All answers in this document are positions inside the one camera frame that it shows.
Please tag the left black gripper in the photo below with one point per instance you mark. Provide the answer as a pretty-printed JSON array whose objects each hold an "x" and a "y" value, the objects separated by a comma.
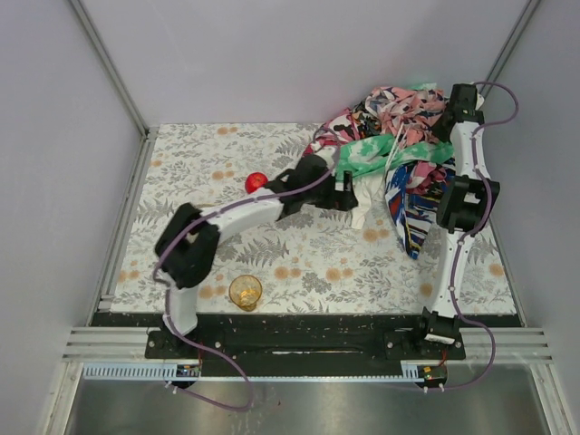
[{"x": 342, "y": 194}]

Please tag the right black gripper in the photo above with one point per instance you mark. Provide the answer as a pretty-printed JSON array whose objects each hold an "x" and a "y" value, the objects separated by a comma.
[{"x": 447, "y": 118}]

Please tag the green white cloth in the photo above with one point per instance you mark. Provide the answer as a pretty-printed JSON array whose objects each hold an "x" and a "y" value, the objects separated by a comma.
[{"x": 377, "y": 153}]

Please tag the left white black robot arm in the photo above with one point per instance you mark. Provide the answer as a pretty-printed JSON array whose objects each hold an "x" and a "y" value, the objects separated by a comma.
[{"x": 188, "y": 245}]

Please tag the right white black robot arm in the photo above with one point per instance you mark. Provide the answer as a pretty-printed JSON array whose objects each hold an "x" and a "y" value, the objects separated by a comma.
[{"x": 462, "y": 213}]

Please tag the red pink floral cloth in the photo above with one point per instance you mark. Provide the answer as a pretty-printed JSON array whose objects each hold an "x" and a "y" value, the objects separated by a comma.
[{"x": 338, "y": 131}]

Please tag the black multicolour floral cloth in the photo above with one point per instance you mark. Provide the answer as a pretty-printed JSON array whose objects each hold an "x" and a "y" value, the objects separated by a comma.
[{"x": 361, "y": 124}]

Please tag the blue white red cloth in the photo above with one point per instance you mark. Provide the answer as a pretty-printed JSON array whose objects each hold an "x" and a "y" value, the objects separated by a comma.
[{"x": 413, "y": 193}]

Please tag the red apple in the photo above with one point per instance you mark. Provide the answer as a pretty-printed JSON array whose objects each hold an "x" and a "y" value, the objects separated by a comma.
[{"x": 255, "y": 181}]

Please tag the floral patterned table mat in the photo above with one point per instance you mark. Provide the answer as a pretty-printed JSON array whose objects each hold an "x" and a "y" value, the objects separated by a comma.
[{"x": 312, "y": 262}]

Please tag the amber glass cup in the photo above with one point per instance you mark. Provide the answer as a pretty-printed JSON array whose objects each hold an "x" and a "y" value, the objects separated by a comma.
[{"x": 245, "y": 291}]

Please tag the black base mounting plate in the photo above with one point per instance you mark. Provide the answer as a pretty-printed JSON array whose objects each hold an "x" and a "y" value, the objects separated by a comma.
[{"x": 304, "y": 345}]

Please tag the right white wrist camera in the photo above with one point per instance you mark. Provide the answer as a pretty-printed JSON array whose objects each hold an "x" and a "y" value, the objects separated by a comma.
[{"x": 479, "y": 102}]

